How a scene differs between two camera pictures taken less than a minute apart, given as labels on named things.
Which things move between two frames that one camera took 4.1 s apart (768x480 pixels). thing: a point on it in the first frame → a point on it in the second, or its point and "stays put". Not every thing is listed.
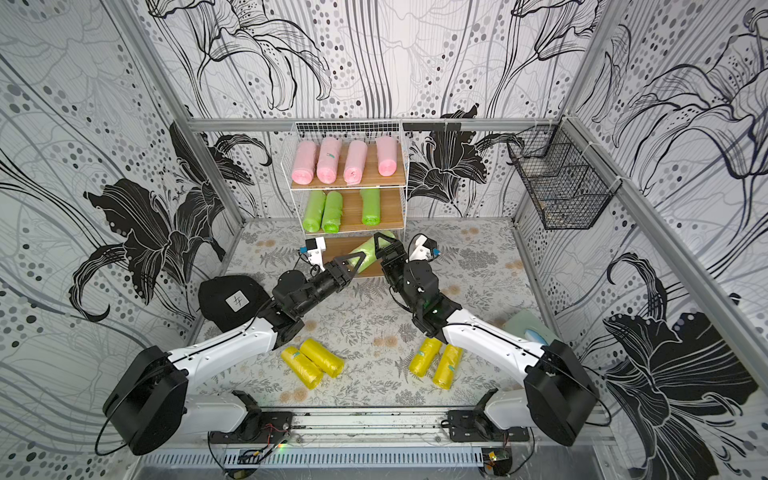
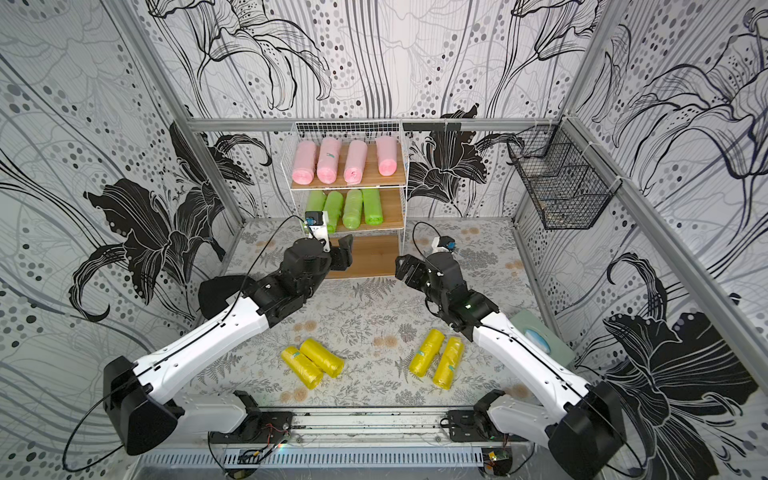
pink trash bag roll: (328, 160) stays put
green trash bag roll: (370, 251) → (351, 218)
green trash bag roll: (333, 212) stays put
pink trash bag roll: (355, 162) stays put
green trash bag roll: (313, 210) stays put
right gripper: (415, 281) → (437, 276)
